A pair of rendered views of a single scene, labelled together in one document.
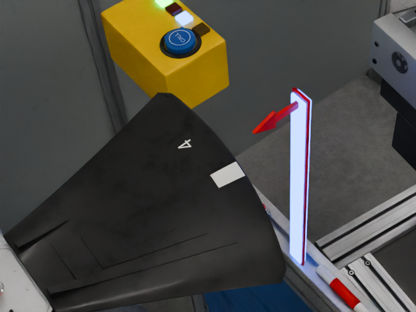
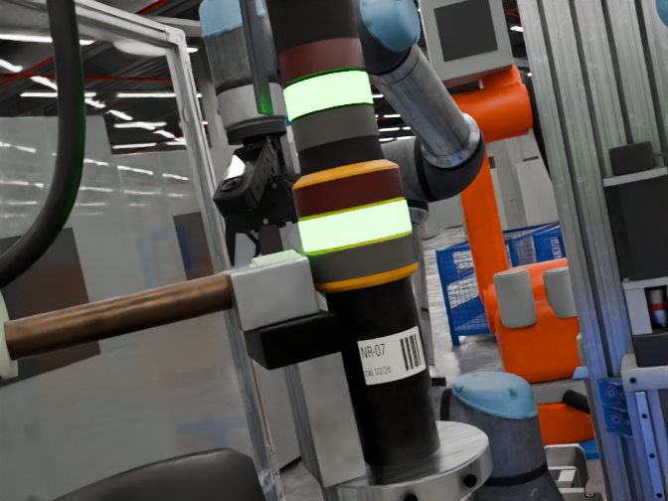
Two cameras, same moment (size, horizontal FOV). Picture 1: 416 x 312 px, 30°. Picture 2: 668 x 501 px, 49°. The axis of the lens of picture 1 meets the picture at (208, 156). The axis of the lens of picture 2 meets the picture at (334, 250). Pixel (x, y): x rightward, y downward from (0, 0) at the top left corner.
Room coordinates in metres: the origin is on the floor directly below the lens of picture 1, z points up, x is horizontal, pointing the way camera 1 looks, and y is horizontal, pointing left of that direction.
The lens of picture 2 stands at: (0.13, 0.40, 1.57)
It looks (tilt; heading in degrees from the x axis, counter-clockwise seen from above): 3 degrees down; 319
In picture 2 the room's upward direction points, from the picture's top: 12 degrees counter-clockwise
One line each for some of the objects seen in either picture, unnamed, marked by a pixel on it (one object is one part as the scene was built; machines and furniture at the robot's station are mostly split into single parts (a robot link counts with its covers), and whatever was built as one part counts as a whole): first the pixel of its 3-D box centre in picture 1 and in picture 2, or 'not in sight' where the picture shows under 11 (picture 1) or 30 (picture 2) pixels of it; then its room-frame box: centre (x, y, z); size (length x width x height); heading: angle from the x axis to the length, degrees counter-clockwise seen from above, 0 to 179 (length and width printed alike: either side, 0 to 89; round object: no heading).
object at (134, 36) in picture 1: (166, 52); not in sight; (0.78, 0.04, 1.02); 0.16 x 0.10 x 0.11; 31
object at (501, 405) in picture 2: not in sight; (494, 418); (0.84, -0.47, 1.20); 0.13 x 0.12 x 0.14; 25
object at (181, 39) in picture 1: (180, 41); not in sight; (0.74, 0.02, 1.08); 0.04 x 0.04 x 0.02
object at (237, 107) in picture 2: not in sight; (250, 111); (0.83, -0.12, 1.70); 0.08 x 0.08 x 0.05
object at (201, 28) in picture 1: (200, 29); not in sight; (0.76, -0.01, 1.08); 0.02 x 0.02 x 0.01; 31
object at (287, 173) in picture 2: not in sight; (268, 178); (0.83, -0.13, 1.62); 0.09 x 0.08 x 0.12; 121
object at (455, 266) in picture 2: not in sight; (507, 281); (4.76, -5.78, 0.49); 1.27 x 0.88 x 0.98; 102
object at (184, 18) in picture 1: (184, 18); not in sight; (0.78, 0.01, 1.08); 0.02 x 0.02 x 0.01; 31
